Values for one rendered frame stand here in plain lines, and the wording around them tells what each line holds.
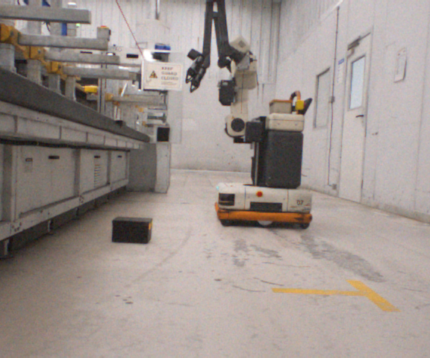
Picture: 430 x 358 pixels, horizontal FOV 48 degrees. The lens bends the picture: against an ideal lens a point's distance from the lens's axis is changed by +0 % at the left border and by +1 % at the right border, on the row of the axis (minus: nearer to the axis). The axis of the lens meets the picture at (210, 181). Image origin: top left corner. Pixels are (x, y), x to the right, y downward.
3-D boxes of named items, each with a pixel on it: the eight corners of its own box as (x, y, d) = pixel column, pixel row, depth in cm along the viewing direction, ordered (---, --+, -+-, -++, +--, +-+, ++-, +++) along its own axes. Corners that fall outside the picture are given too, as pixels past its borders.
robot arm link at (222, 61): (221, 7, 376) (220, 11, 386) (204, 10, 375) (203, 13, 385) (228, 66, 378) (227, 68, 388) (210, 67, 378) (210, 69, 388)
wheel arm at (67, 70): (128, 80, 199) (129, 70, 199) (128, 79, 196) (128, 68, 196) (21, 74, 197) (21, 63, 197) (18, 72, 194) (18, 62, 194)
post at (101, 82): (104, 115, 294) (107, 41, 292) (103, 115, 289) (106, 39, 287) (97, 115, 294) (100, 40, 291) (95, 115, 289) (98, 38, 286)
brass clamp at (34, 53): (51, 66, 177) (51, 51, 176) (39, 58, 163) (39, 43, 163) (33, 65, 176) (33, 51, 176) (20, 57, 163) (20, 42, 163)
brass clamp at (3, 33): (27, 51, 152) (27, 35, 151) (11, 41, 138) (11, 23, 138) (7, 50, 151) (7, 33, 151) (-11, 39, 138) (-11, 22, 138)
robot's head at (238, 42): (249, 54, 372) (237, 38, 371) (252, 48, 351) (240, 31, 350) (235, 66, 372) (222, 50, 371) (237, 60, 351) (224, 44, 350)
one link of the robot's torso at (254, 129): (257, 149, 374) (259, 117, 373) (262, 149, 346) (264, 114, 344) (222, 148, 373) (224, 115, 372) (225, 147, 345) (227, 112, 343)
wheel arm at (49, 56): (119, 68, 174) (120, 56, 174) (118, 66, 171) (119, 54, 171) (-4, 60, 172) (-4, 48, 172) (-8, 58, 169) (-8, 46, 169)
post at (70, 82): (74, 112, 220) (77, 4, 217) (72, 111, 216) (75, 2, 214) (66, 112, 220) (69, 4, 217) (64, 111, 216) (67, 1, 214)
